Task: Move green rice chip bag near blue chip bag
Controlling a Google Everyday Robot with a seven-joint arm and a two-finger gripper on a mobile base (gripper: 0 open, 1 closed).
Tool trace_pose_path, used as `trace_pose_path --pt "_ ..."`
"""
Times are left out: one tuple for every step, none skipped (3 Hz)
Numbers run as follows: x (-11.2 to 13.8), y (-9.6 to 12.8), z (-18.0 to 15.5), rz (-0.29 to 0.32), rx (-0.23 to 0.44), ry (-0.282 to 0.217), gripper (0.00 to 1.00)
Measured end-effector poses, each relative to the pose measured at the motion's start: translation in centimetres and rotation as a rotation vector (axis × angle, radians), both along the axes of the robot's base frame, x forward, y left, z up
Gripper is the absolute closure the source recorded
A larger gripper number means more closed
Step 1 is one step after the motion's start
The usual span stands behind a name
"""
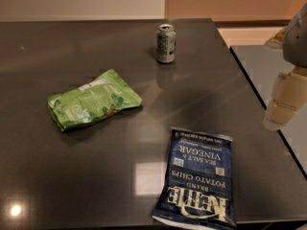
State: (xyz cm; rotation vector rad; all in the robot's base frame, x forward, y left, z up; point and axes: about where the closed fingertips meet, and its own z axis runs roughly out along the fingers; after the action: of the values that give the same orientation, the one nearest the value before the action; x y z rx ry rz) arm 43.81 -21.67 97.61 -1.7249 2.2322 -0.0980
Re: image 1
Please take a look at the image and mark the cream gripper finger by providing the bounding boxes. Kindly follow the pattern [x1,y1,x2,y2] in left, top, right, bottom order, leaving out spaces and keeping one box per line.
[263,66,307,130]

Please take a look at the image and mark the green rice chip bag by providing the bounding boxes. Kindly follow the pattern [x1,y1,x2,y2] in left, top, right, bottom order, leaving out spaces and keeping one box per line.
[47,69,142,132]

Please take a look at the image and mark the blue kettle chip bag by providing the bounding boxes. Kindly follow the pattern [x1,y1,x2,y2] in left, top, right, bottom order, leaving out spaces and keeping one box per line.
[153,127,237,230]

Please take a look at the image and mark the grey side table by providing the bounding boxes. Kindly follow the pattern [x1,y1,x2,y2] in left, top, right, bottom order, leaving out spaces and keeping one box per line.
[230,45,307,175]

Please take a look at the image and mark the silver soda can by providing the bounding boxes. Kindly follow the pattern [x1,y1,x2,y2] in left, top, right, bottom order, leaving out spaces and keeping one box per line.
[156,24,177,63]

